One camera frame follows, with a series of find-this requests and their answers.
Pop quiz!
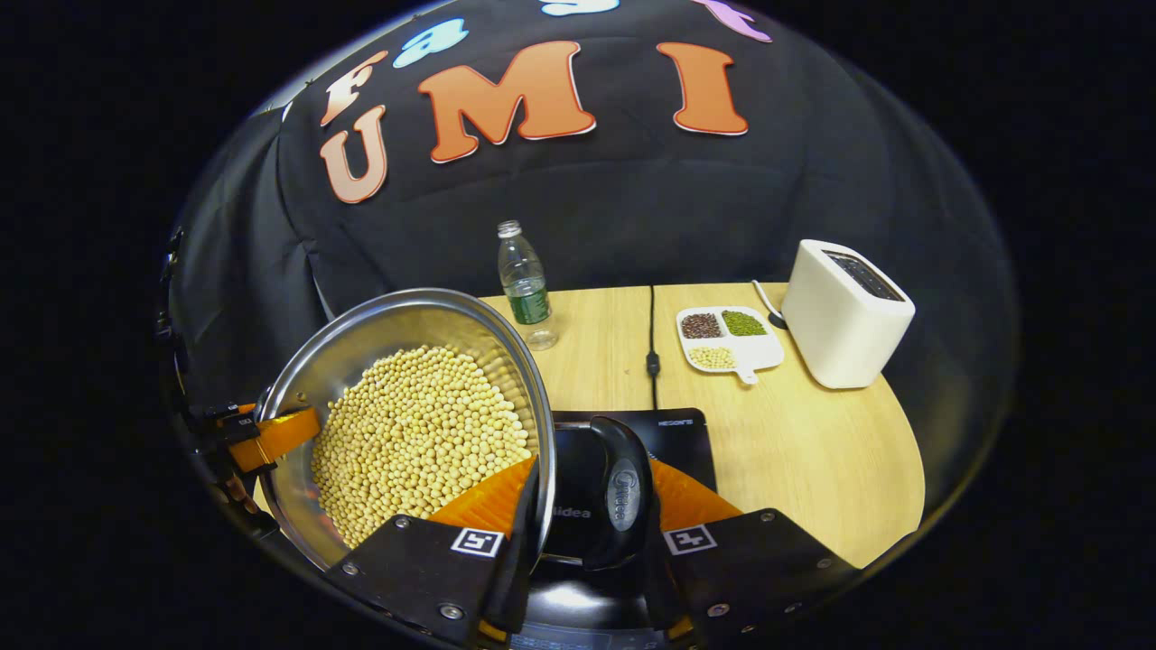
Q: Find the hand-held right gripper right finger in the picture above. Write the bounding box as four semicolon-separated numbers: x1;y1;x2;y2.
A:
643;456;859;646

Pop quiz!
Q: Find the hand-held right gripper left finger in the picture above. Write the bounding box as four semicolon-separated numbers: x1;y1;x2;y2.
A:
325;454;543;646

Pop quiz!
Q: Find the pile of yellow soybeans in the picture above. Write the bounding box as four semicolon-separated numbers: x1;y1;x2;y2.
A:
310;345;534;550

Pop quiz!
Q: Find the steel pot with black handles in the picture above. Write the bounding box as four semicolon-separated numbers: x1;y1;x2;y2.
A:
256;287;656;574

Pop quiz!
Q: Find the black induction cooktop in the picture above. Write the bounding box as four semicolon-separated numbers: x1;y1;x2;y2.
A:
510;408;719;650

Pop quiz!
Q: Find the white divided bean dish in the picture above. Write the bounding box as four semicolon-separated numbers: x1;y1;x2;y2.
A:
676;305;785;386

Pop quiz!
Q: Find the white toaster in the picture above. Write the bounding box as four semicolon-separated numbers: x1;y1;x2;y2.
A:
781;238;917;390

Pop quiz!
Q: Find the clear plastic water bottle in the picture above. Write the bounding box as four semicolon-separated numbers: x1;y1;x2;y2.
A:
497;219;560;351

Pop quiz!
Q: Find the black backdrop cloth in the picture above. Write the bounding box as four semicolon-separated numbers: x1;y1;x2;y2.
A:
163;0;1017;416

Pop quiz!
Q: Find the black power cable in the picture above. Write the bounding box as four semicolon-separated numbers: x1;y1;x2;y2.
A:
645;285;662;412

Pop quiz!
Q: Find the white toaster cable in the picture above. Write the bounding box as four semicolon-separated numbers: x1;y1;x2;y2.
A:
751;279;787;330

